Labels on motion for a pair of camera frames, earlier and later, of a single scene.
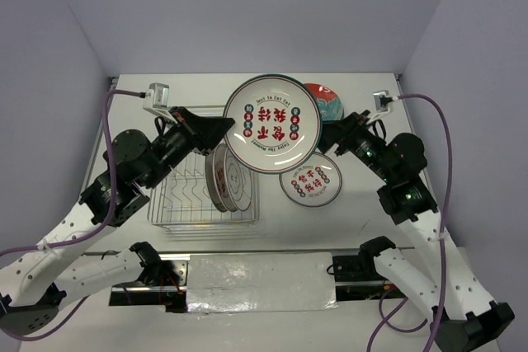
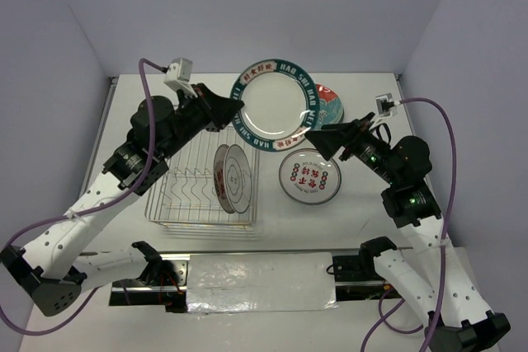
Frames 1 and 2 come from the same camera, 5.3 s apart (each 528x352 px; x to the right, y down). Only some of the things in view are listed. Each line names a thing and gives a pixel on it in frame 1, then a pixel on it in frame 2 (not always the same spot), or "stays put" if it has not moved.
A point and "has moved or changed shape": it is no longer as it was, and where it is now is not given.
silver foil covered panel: x=243 y=283 stays put
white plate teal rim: x=209 y=171 → x=280 y=105
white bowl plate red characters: x=315 y=182 has moved or changed shape
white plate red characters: x=219 y=171 stays put
